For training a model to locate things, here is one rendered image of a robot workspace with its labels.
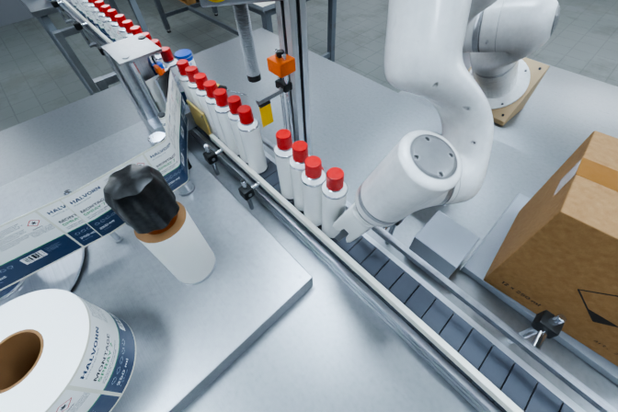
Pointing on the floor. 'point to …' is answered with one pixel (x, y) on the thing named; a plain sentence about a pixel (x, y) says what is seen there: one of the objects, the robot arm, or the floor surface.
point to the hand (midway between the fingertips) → (348, 228)
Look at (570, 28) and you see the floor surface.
